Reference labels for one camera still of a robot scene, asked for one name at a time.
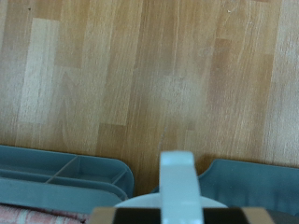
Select white mug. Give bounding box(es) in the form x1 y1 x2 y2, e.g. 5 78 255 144
113 150 229 224

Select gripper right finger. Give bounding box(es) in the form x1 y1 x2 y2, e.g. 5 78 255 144
201 206 277 224

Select grey plastic crate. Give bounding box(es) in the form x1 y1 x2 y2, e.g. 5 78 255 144
0 144 135 215

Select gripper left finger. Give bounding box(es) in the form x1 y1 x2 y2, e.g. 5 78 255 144
88 206 162 224

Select pink checkered towel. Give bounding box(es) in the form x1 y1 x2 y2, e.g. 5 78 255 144
0 203 92 224

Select grey drain tray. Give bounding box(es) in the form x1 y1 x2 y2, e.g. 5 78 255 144
150 158 299 217

